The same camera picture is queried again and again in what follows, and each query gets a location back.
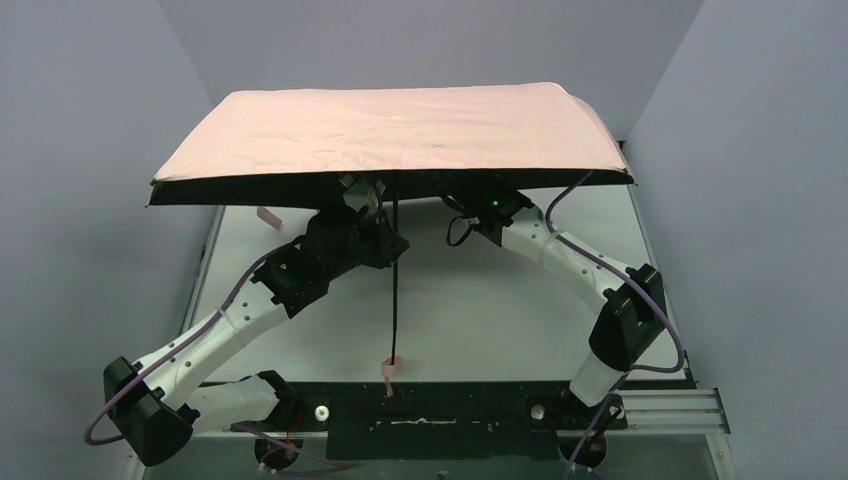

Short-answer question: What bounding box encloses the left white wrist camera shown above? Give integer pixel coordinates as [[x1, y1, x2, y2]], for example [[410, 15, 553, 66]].
[[339, 174, 385, 216]]

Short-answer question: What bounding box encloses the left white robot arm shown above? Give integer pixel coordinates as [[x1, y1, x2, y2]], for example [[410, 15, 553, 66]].
[[103, 205, 409, 466]]

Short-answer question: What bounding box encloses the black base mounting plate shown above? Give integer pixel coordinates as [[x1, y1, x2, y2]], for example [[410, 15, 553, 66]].
[[251, 381, 627, 462]]

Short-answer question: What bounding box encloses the pink folding umbrella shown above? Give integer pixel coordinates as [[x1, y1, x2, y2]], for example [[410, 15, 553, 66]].
[[145, 82, 636, 399]]

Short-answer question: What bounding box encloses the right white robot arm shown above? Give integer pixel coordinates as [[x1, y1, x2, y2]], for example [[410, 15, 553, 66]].
[[442, 186, 669, 406]]

